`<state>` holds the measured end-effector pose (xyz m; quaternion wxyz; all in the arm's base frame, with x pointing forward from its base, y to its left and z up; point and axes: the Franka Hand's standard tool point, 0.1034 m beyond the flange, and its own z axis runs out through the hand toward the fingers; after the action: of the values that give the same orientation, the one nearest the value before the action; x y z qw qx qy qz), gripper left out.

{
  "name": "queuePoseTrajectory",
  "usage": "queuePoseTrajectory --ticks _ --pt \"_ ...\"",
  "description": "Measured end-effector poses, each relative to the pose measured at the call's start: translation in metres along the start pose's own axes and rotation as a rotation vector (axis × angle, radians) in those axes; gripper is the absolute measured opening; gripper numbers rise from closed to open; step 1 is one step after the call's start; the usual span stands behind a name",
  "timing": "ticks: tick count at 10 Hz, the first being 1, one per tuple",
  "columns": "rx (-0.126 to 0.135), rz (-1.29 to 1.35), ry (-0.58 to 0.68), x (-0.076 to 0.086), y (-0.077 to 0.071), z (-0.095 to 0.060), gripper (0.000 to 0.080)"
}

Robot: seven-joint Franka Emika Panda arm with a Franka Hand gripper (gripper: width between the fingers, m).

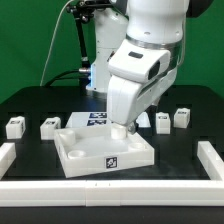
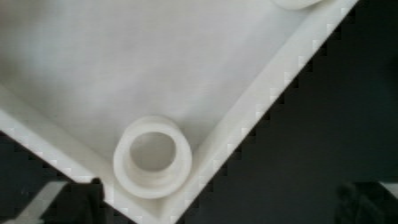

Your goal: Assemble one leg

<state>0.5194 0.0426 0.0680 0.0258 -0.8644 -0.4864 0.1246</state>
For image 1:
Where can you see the white square table top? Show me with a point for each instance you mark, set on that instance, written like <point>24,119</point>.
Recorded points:
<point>102,148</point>

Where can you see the white right fence bar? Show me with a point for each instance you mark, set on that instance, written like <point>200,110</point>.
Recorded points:
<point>210,160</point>

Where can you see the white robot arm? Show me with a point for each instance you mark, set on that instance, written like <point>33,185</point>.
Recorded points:
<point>142,44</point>

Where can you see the black camera stand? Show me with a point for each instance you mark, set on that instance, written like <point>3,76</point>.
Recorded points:
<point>83,12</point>

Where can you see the white front fence bar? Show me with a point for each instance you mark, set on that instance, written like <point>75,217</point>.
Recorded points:
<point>112,193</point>

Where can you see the white left fence bar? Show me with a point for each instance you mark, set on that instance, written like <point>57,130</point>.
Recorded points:
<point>7,157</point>

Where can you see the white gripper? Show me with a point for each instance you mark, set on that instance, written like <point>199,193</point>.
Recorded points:
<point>139,76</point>

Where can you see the white fence bar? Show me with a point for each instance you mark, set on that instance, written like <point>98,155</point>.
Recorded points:
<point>112,193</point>
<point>7,157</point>
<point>210,160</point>

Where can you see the white sheet with tags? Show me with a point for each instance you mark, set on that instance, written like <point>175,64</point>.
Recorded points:
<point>82,119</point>

